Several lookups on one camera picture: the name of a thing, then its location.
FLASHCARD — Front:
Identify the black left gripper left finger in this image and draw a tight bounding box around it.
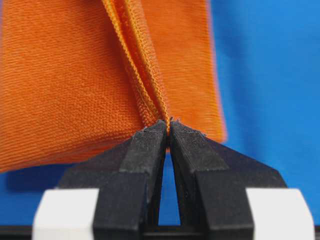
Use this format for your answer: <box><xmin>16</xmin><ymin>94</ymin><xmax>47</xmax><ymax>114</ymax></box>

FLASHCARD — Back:
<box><xmin>31</xmin><ymin>119</ymin><xmax>168</xmax><ymax>240</ymax></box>

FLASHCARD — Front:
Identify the orange microfiber towel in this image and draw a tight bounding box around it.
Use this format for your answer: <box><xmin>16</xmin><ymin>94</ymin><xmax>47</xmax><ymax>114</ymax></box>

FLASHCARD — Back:
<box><xmin>0</xmin><ymin>0</ymin><xmax>227</xmax><ymax>172</ymax></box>

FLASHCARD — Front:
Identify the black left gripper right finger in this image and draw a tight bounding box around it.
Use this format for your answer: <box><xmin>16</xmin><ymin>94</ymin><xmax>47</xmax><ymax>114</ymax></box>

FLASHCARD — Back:
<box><xmin>167</xmin><ymin>120</ymin><xmax>315</xmax><ymax>240</ymax></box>

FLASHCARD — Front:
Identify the blue table cloth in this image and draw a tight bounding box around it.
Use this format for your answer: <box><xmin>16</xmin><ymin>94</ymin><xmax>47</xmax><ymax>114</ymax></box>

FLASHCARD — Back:
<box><xmin>0</xmin><ymin>0</ymin><xmax>320</xmax><ymax>226</ymax></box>

